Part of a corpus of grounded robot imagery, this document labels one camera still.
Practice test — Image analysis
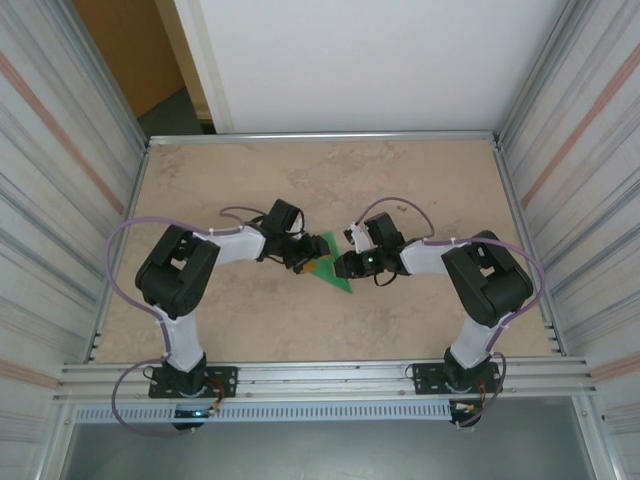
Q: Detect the aluminium table frame bar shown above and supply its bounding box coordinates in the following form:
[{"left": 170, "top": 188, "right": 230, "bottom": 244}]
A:
[
  {"left": 82, "top": 142, "right": 151, "bottom": 365},
  {"left": 493, "top": 142, "right": 566, "bottom": 359},
  {"left": 146, "top": 130, "right": 501, "bottom": 147}
]

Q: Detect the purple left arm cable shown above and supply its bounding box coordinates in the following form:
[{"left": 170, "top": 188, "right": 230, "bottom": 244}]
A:
[{"left": 103, "top": 204, "right": 261, "bottom": 439}]

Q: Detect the grey metal shelf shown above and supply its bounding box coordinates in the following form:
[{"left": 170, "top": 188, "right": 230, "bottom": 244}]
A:
[{"left": 59, "top": 422, "right": 599, "bottom": 480}]

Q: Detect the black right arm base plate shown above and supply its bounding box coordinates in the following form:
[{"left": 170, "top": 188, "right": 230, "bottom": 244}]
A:
[{"left": 410, "top": 360, "right": 501, "bottom": 396}]

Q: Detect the aluminium upright post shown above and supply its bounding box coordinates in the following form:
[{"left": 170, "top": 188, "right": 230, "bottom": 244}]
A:
[
  {"left": 49, "top": 0, "right": 151, "bottom": 146},
  {"left": 497, "top": 0, "right": 591, "bottom": 146}
]

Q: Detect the long aluminium mounting rail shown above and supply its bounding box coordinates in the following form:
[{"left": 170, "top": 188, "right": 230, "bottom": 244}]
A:
[{"left": 57, "top": 357, "right": 599, "bottom": 401}]

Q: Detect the grey slotted cable duct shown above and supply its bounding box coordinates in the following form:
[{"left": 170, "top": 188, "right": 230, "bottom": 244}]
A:
[{"left": 72, "top": 402, "right": 454, "bottom": 424}]

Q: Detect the red orange wire bundle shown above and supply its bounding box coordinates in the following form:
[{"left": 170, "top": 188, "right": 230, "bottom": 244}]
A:
[
  {"left": 449, "top": 379, "right": 490, "bottom": 416},
  {"left": 208, "top": 378, "right": 227, "bottom": 416}
]

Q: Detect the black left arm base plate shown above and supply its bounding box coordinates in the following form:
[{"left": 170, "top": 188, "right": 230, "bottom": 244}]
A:
[{"left": 148, "top": 364, "right": 239, "bottom": 400}]

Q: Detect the orange wooden door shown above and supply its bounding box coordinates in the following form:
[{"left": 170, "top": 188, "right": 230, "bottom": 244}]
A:
[{"left": 72, "top": 0, "right": 187, "bottom": 119}]

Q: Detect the green paper sheet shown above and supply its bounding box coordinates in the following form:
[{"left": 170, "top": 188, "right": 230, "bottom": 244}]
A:
[{"left": 312, "top": 231, "right": 354, "bottom": 295}]

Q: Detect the white door frame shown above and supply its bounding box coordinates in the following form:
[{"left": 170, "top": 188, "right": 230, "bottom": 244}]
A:
[{"left": 172, "top": 0, "right": 236, "bottom": 135}]

